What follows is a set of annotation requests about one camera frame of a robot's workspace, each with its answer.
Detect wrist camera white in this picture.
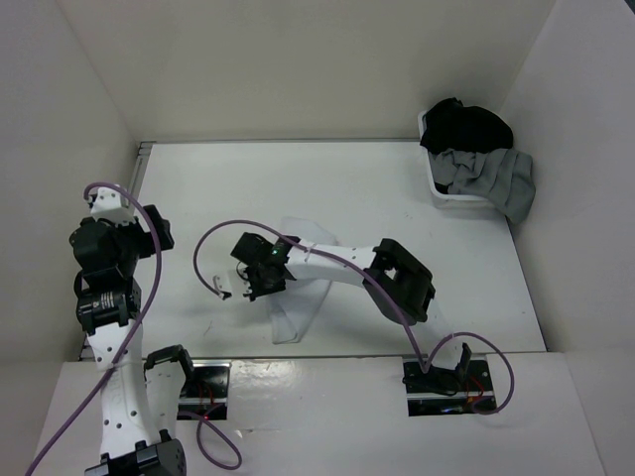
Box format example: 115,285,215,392
211,271,250,300
87,186,136,228

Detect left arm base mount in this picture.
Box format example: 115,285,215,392
134,359,233,422

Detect white skirt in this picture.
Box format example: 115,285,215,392
267,216,338,345

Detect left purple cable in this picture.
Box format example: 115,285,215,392
23,181,243,476

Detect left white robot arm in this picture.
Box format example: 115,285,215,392
69,195,197,475

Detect purple cable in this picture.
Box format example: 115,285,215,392
23,181,243,476
191,219,516,416

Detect grey garment in bin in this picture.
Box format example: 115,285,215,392
429,149,536,224

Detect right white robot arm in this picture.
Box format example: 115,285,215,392
230,232,471,396

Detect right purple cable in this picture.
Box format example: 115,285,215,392
191,219,516,416

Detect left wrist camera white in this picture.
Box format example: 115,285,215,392
87,186,136,228

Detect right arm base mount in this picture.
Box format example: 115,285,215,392
402,358,497,417

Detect white plastic bin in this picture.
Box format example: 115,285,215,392
417,109,497,210

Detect black garment in bin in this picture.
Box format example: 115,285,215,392
420,97,514,154

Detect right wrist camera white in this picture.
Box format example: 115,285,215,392
211,271,250,300

